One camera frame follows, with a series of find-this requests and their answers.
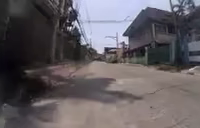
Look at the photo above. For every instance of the green gate fence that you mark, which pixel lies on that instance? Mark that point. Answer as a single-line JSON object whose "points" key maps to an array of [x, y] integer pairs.
{"points": [[158, 55]]}

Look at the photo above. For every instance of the utility pole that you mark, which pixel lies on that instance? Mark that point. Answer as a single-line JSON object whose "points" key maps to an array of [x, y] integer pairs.
{"points": [[116, 40]]}

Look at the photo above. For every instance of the dark building row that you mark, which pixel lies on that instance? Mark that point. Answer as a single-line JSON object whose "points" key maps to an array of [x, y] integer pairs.
{"points": [[28, 30]]}

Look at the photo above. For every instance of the grey concrete road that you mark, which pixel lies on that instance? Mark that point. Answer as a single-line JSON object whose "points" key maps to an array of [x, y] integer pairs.
{"points": [[121, 100]]}

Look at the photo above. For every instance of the grey two-storey house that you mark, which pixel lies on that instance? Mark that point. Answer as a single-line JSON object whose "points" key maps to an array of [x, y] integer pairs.
{"points": [[148, 31]]}

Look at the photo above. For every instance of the bare tree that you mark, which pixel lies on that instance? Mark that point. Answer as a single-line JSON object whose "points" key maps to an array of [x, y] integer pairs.
{"points": [[181, 33]]}

